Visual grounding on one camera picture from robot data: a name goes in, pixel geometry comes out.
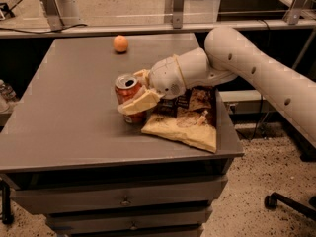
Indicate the black office chair base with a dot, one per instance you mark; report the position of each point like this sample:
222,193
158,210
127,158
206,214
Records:
271,201

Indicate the top grey drawer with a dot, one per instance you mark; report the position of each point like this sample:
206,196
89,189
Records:
120,195

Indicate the red coke can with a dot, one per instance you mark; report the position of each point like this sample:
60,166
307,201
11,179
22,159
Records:
126,86

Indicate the black stand leg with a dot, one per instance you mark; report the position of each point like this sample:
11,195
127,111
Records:
5,215

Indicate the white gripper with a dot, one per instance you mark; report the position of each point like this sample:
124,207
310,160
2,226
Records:
165,76

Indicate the metal railing frame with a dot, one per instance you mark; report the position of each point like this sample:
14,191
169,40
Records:
91,18

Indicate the brown sea salt chip bag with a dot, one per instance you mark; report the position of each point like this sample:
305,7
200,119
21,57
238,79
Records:
190,119

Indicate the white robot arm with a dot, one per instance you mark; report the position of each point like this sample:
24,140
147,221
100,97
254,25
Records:
228,54

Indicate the grey drawer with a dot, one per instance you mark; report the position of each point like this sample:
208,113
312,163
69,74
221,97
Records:
130,220
120,195

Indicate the grey drawer cabinet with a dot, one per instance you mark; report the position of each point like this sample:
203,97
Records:
67,131

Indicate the orange fruit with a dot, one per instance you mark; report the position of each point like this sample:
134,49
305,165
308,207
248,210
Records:
120,44

